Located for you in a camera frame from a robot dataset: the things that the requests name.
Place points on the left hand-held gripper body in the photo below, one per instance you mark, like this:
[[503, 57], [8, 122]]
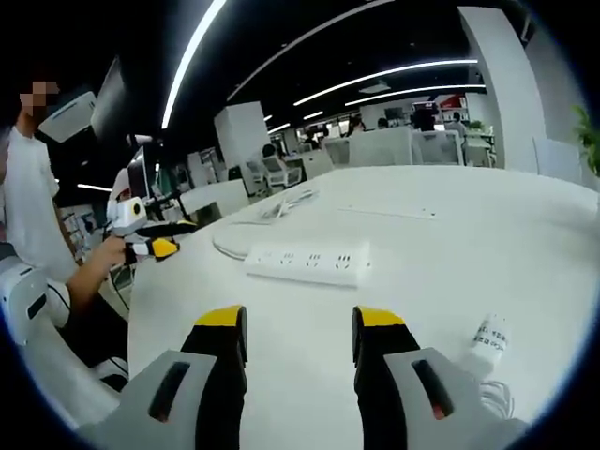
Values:
[[124, 215]]

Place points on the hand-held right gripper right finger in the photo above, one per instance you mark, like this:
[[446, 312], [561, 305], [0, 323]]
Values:
[[403, 403]]

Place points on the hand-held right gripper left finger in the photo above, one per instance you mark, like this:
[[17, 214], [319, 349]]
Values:
[[187, 403]]

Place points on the white charger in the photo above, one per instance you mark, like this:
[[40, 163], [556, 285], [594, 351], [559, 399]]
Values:
[[490, 342]]

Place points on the white power strip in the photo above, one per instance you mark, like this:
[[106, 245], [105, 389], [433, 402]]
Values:
[[304, 269]]

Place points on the white desk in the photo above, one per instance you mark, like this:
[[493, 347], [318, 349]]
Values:
[[422, 253]]

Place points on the white desk partition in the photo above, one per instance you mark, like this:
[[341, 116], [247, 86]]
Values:
[[389, 147]]

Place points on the straight ceiling light strip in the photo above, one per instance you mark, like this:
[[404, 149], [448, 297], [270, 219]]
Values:
[[389, 77], [412, 94]]

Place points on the person's left hand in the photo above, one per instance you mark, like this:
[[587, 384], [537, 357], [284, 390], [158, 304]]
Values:
[[110, 253]]

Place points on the dark computer monitor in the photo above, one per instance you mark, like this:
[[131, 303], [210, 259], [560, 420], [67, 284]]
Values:
[[138, 175]]

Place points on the white box device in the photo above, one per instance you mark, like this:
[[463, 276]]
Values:
[[68, 117]]

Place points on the white mesh office chair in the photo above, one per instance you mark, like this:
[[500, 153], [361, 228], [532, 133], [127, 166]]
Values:
[[279, 171]]

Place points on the white chest-worn device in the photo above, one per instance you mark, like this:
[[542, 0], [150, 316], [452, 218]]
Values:
[[21, 300]]

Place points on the long curved ceiling light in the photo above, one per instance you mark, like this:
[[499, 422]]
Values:
[[187, 61]]

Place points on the green potted plant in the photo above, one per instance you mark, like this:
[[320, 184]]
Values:
[[589, 140]]

